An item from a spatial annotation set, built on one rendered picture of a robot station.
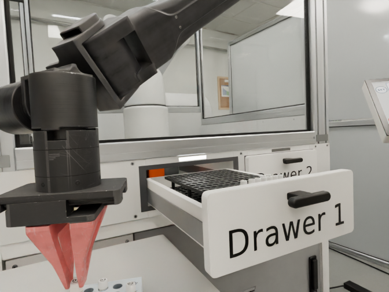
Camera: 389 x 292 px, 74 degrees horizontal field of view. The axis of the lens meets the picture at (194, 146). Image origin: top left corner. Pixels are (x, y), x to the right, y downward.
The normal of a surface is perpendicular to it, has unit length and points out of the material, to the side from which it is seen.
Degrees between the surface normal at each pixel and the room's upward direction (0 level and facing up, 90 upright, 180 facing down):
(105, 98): 132
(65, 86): 91
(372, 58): 90
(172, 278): 0
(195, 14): 108
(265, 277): 90
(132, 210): 90
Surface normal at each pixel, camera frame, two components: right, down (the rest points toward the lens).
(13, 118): -0.46, 0.50
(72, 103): 0.64, 0.02
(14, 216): 0.15, 0.05
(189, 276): -0.04, -1.00
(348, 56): -0.84, 0.07
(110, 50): 0.61, 0.31
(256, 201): 0.44, 0.03
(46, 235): 0.15, 0.41
